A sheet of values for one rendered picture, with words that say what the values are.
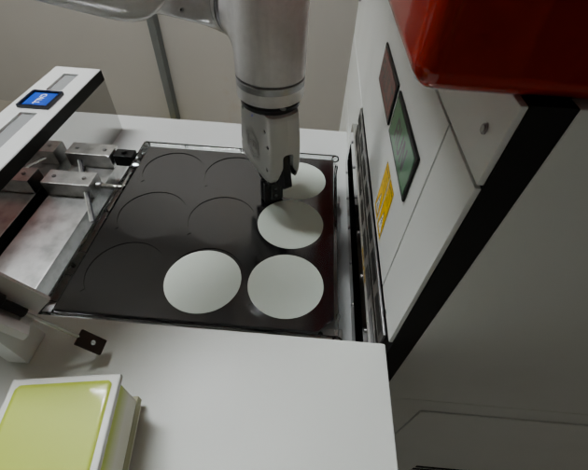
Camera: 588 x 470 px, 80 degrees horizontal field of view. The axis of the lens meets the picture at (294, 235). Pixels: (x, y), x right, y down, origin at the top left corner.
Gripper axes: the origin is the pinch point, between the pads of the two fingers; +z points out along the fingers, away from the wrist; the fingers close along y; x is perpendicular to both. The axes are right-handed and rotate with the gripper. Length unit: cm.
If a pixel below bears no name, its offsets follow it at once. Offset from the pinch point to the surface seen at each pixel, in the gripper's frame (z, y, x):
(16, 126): -3.6, -29.2, -32.8
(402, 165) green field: -17.5, 20.4, 3.6
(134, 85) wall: 69, -194, 2
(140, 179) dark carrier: 2.0, -14.0, -17.8
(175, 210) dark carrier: 2.1, -4.3, -14.8
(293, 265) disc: 2.0, 13.6, -3.4
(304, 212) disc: 1.9, 5.3, 3.2
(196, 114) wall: 83, -171, 31
